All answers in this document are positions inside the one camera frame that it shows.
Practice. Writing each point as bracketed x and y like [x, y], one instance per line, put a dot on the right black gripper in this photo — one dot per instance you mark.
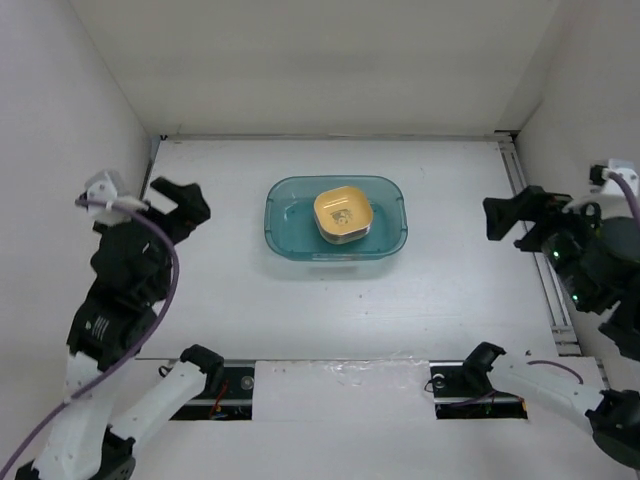
[533, 202]

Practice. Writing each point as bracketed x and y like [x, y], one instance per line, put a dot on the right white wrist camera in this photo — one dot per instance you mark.
[602, 185]

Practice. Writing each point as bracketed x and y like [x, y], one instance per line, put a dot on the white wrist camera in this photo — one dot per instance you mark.
[107, 199]
[602, 185]

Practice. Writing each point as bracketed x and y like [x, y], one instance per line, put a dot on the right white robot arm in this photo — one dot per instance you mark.
[610, 417]

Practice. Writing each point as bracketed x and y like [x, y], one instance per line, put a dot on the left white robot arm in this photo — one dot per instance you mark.
[86, 441]

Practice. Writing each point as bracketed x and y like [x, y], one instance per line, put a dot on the yellow plate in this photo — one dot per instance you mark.
[343, 215]

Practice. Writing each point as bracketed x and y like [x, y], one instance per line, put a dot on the teal transparent plastic bin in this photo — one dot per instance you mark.
[291, 231]

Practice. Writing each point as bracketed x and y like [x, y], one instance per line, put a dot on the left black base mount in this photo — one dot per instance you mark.
[232, 401]

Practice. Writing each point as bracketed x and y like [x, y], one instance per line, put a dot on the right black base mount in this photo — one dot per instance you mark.
[455, 398]

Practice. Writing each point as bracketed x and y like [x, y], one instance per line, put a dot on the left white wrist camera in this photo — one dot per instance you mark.
[107, 199]

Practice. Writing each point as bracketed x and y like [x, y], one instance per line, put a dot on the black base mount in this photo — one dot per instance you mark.
[232, 401]
[455, 398]

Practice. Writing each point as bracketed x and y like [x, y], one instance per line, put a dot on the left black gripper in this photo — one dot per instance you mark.
[193, 206]

